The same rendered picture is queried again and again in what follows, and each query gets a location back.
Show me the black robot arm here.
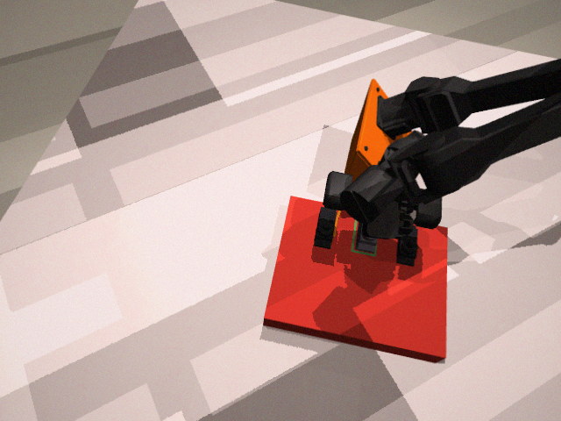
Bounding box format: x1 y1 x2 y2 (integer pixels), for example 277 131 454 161
340 59 561 239

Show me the grey micro servo with orange cable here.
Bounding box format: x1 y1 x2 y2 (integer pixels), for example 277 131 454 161
333 210 377 253

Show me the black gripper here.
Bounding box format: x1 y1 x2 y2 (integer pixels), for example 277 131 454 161
323 171 442 230

